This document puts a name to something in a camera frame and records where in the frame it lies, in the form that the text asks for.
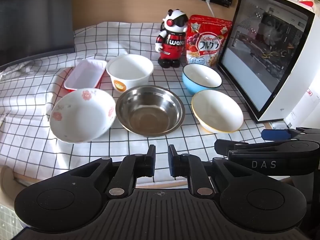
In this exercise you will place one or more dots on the panda robot figurine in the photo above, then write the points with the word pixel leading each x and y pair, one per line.
pixel 172 45

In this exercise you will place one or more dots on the red cereal bag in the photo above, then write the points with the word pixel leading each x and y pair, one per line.
pixel 207 45

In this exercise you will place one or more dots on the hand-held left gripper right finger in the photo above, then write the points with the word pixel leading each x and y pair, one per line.
pixel 172 161

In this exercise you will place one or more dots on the white red figurine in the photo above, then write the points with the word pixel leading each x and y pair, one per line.
pixel 305 2

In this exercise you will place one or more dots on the cream leather cushion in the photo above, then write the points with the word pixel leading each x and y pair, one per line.
pixel 6 175

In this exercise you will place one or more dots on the white paper bowl orange logo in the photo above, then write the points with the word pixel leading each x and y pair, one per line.
pixel 130 67

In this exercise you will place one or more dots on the red rectangular tray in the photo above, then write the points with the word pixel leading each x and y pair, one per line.
pixel 85 75

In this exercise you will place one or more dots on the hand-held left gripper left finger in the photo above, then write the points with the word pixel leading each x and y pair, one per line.
pixel 151 161

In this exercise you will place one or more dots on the stainless steel bowl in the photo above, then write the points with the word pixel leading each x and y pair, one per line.
pixel 150 112

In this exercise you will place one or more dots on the black computer monitor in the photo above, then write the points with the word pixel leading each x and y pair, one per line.
pixel 32 17

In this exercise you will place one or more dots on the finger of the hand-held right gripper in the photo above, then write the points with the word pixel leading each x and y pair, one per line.
pixel 273 134
pixel 225 146

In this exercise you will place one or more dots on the white black checkered tablecloth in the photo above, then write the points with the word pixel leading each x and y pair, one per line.
pixel 37 80

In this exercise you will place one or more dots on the white floral bowl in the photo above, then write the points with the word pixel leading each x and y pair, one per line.
pixel 80 115

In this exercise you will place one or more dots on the blue ceramic bowl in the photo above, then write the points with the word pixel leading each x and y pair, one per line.
pixel 200 77

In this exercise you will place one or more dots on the microwave oven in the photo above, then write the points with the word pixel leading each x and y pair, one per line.
pixel 262 55

